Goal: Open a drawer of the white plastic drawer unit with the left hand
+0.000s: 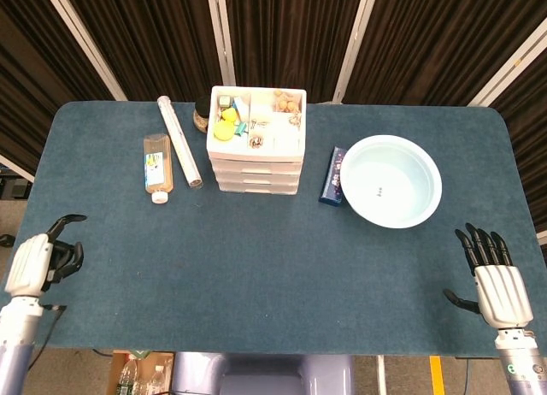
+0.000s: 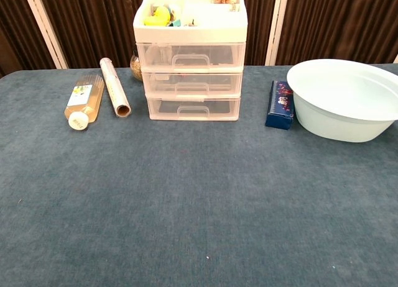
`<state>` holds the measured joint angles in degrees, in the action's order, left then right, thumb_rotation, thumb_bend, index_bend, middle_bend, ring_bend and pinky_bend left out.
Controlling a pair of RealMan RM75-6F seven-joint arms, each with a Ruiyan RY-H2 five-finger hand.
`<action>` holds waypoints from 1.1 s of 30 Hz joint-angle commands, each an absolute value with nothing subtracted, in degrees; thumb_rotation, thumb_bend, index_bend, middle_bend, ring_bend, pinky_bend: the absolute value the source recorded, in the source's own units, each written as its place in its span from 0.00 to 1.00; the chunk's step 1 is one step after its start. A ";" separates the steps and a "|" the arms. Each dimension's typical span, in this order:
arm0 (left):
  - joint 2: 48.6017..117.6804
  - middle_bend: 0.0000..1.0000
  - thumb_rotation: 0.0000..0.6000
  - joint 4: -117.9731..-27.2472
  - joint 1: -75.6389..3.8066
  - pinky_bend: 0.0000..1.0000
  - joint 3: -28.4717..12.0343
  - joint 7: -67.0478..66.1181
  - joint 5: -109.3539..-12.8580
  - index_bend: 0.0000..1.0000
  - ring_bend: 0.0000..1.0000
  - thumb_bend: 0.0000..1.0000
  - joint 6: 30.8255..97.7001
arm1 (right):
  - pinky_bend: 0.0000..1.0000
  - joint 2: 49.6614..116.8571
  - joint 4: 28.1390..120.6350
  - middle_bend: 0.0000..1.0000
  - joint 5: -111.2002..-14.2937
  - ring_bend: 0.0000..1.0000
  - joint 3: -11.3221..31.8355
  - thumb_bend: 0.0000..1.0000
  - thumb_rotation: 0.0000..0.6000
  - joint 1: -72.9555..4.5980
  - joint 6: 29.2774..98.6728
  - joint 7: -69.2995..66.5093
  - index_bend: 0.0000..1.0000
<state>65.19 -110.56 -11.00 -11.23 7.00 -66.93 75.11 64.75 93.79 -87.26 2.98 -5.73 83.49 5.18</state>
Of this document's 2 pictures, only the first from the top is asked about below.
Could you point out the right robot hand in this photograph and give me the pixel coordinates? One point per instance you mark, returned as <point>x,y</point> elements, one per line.
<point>500,292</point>

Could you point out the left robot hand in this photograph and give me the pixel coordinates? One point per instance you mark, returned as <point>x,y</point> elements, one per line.
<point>30,262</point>

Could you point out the clear plastic drawer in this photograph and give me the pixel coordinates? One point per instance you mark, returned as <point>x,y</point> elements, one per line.
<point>239,178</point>

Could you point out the white plastic drawer organizer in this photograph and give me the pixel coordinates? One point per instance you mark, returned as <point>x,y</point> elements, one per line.
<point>256,154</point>

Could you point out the right purple robot arm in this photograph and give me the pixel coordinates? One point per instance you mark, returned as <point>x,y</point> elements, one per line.
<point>521,361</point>

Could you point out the black equipment case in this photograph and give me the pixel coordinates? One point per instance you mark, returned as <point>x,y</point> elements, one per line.
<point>15,187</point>

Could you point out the white table leg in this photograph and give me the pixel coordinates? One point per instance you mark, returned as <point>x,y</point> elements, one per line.
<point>381,375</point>

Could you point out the clear water bottle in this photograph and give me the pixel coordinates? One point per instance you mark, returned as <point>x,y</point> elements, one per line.
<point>127,375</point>
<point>156,380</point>

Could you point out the light blue plastic basin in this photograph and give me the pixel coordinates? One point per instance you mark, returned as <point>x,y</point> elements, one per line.
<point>393,177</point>

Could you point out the amber tea plastic bottle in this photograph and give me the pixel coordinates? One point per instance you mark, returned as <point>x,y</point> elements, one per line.
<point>158,164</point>

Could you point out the long clear plastic tube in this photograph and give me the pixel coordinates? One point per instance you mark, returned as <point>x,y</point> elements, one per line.
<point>177,140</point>

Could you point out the dark blue printed carton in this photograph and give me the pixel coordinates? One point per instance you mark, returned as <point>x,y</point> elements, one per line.
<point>333,177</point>

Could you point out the glass jar with black lid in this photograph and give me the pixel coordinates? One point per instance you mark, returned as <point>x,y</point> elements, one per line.
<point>201,117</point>

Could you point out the blue felt table cover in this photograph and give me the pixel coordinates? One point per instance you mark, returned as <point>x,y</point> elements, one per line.
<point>256,262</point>

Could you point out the yellow round lid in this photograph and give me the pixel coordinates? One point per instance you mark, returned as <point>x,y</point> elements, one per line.
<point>223,131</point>

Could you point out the purple robot torso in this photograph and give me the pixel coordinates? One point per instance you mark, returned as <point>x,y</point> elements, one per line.
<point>265,373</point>

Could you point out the teal binder clips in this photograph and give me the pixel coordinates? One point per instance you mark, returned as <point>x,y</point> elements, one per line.
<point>241,128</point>

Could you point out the small green square eraser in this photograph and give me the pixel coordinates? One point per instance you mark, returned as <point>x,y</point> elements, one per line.
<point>224,101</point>

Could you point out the pile of small colourful clips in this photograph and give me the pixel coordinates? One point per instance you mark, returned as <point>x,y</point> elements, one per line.
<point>256,141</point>

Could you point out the metal binder clips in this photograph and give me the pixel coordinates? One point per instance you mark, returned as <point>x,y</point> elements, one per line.
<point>295,120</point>

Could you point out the silver paper clips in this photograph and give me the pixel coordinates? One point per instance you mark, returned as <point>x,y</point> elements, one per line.
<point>260,122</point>

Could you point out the tan wooden ball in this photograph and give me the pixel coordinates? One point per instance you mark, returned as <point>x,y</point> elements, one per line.
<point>282,106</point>
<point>280,93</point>
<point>293,107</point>

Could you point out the dark brown pleated curtain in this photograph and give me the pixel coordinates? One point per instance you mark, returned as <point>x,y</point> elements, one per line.
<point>290,36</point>

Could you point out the white frame post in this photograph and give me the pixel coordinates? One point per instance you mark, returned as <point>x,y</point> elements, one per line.
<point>221,40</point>
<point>85,44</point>
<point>508,68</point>
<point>17,169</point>
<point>354,48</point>

